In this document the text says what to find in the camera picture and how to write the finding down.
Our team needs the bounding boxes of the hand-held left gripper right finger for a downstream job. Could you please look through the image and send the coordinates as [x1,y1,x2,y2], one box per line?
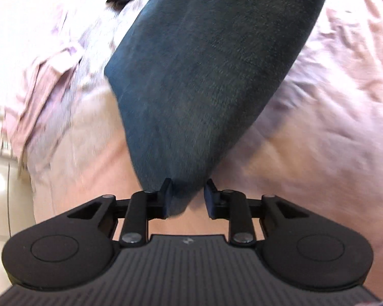
[204,178,310,247]

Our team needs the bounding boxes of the blue denim jeans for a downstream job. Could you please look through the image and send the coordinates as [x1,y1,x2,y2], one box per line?
[104,0,334,220]

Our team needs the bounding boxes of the thin dark cable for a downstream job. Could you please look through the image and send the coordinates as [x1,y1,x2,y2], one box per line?
[7,162,14,238]

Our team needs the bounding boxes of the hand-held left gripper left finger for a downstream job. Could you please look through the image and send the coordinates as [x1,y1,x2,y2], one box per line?
[65,178,173,248]

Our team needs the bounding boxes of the white furniture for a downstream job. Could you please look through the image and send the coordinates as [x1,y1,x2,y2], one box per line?
[0,100,37,295]

